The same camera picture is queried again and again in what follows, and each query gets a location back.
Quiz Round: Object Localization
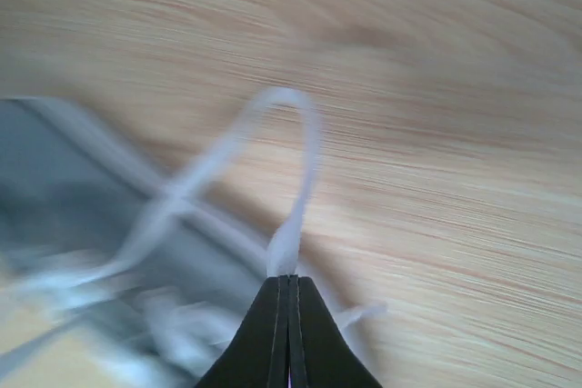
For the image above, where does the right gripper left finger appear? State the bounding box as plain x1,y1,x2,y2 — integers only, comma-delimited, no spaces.
196,275,290,388

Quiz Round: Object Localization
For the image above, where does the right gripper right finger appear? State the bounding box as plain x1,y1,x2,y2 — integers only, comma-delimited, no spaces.
287,275,380,388

